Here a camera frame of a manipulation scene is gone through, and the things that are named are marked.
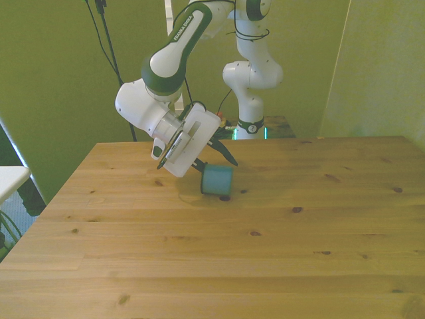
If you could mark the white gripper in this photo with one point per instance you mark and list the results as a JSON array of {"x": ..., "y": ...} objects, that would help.
[{"x": 196, "y": 133}]

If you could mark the blue mug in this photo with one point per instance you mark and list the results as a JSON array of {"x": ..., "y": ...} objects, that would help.
[{"x": 216, "y": 179}]

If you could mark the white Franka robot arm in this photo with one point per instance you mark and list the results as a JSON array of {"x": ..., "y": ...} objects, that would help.
[{"x": 172, "y": 50}]

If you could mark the white side table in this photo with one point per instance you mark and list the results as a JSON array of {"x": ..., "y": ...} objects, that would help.
[{"x": 11, "y": 181}]

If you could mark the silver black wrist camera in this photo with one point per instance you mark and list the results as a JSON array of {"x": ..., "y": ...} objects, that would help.
[{"x": 174, "y": 146}]

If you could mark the white upright post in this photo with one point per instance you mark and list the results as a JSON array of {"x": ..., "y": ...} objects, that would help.
[{"x": 172, "y": 40}]

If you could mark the black camera tripod stand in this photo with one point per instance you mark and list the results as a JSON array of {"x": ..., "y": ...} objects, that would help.
[{"x": 108, "y": 50}]

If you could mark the white slanted frame bar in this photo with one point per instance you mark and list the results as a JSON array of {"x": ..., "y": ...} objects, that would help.
[{"x": 23, "y": 159}]

